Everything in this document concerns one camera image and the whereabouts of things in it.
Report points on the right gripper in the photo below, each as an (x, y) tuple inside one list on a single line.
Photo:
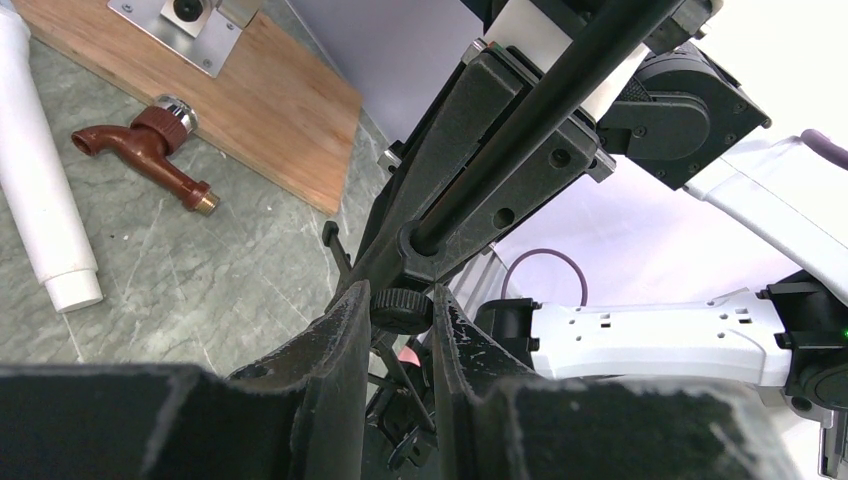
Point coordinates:
[(474, 103)]

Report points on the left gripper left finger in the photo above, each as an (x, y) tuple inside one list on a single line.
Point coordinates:
[(296, 413)]

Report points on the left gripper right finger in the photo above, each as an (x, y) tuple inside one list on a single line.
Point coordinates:
[(644, 392)]

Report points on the black tripod mic stand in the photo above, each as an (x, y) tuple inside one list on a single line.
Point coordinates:
[(618, 29)]

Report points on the white handheld microphone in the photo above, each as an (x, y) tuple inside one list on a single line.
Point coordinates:
[(34, 182)]

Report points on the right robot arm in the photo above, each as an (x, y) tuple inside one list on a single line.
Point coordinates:
[(676, 116)]

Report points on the wooden board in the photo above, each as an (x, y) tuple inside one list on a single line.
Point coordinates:
[(274, 107)]

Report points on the copper pipe fitting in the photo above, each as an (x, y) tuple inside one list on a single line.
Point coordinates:
[(146, 144)]

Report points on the metal clamp bracket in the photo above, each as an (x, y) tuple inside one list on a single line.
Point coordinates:
[(202, 32)]

